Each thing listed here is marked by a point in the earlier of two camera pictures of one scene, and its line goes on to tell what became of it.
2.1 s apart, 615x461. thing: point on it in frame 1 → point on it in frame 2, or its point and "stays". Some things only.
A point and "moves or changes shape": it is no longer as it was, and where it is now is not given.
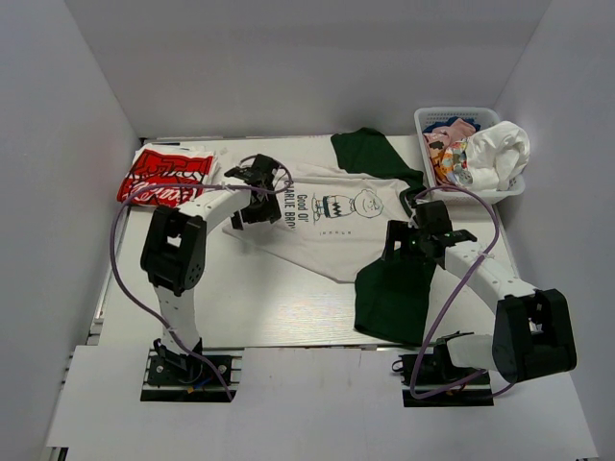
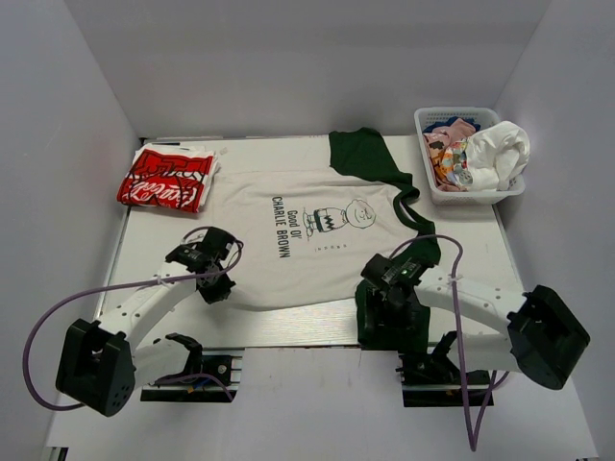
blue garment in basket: x=469 y=120 stays
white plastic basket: x=425 y=116 stays
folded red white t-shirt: x=162 y=164 stays
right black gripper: x=397 y=241 → x=384 y=317
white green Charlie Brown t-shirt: x=332 y=223 moves or changes shape
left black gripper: x=262 y=208 → x=217 y=286
